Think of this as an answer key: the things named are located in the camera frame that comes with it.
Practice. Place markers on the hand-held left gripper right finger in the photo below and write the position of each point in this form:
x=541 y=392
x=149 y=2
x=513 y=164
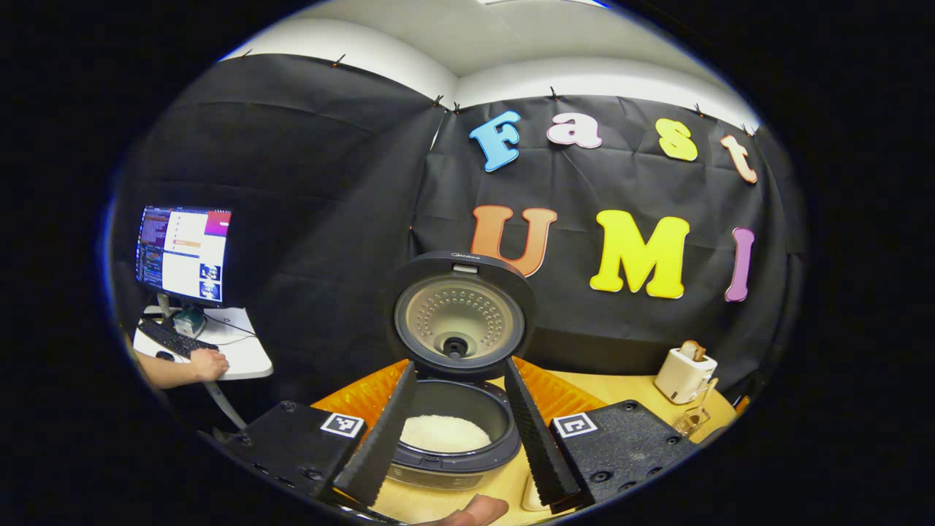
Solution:
x=537 y=438

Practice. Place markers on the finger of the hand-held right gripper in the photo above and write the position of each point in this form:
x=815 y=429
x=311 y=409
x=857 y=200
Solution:
x=743 y=404

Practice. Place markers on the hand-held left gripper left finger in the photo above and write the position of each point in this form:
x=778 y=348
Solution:
x=387 y=431

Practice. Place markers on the black silver rice cooker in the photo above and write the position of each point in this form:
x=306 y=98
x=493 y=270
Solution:
x=460 y=292

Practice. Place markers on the clear glass dish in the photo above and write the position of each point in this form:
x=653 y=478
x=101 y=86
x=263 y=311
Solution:
x=533 y=493

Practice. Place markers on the white toaster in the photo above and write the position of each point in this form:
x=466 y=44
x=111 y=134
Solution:
x=679 y=376

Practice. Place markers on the toasted bread slice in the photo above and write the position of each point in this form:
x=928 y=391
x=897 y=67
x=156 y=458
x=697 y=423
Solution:
x=692 y=351

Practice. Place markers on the white side desk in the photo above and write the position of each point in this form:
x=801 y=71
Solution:
x=245 y=361

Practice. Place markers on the small teal desk box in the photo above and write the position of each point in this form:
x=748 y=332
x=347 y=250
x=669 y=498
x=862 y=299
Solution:
x=188 y=321

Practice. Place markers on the black computer mouse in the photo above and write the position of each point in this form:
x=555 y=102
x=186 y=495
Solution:
x=165 y=356

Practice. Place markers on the black keyboard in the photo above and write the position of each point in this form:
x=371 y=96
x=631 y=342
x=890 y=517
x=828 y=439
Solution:
x=172 y=337

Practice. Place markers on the computer monitor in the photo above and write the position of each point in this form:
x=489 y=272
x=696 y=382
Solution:
x=182 y=252

